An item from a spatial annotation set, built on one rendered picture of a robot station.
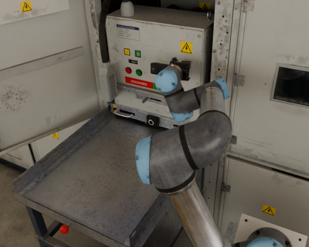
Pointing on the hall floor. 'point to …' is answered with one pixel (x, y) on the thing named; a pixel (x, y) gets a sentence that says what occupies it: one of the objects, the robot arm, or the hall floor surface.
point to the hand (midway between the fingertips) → (177, 64)
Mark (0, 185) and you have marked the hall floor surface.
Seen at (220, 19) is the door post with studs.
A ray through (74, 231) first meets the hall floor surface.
